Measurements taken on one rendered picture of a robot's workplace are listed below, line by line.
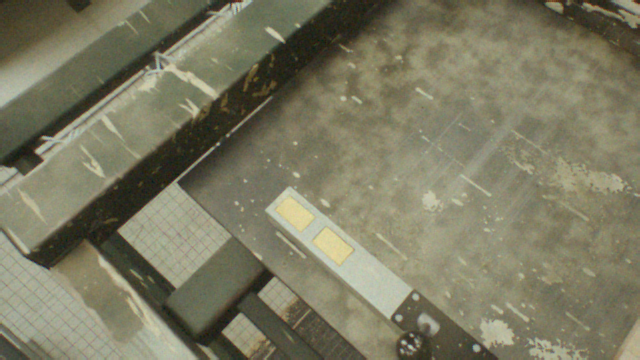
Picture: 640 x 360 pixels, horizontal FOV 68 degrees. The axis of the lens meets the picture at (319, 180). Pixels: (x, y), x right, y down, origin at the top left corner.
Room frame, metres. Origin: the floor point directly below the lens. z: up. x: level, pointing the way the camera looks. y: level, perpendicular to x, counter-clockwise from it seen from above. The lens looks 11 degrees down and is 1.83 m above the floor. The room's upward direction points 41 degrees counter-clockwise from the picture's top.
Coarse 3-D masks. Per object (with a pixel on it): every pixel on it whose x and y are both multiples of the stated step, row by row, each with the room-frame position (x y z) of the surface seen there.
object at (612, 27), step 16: (544, 0) 0.84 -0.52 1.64; (560, 0) 0.81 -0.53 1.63; (576, 0) 0.79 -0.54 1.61; (592, 0) 0.77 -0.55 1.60; (608, 0) 0.75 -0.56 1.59; (624, 0) 0.74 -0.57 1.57; (576, 16) 0.80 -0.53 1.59; (592, 16) 0.78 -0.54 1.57; (608, 16) 0.76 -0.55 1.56; (624, 16) 0.74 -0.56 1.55; (608, 32) 0.77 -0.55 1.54; (624, 32) 0.75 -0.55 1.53; (624, 48) 0.77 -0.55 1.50
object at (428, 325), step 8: (424, 312) 0.53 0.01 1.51; (416, 320) 0.52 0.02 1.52; (424, 320) 0.52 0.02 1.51; (432, 320) 0.52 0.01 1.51; (424, 328) 0.49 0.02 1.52; (432, 328) 0.51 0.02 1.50; (400, 336) 0.44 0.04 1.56; (408, 336) 0.43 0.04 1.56; (416, 336) 0.43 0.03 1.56; (424, 336) 0.43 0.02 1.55; (432, 336) 0.51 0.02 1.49; (400, 344) 0.43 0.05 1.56; (408, 344) 0.42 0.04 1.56; (416, 344) 0.42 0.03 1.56; (424, 344) 0.42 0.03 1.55; (432, 344) 0.43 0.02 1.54; (400, 352) 0.42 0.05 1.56; (408, 352) 0.42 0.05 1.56; (416, 352) 0.42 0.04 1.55; (424, 352) 0.42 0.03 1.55; (432, 352) 0.42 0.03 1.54
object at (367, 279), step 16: (288, 192) 0.66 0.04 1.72; (272, 208) 0.65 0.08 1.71; (304, 208) 0.65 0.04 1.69; (288, 224) 0.63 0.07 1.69; (320, 224) 0.62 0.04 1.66; (304, 240) 0.62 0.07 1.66; (352, 240) 0.61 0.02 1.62; (320, 256) 0.60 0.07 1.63; (352, 256) 0.59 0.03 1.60; (368, 256) 0.59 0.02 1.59; (336, 272) 0.59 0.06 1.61; (352, 272) 0.58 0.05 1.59; (368, 272) 0.58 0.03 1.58; (384, 272) 0.58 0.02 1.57; (352, 288) 0.58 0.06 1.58; (368, 288) 0.57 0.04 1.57; (384, 288) 0.56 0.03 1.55; (400, 288) 0.56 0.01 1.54; (368, 304) 0.57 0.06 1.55; (384, 304) 0.55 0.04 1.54; (384, 320) 0.56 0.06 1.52
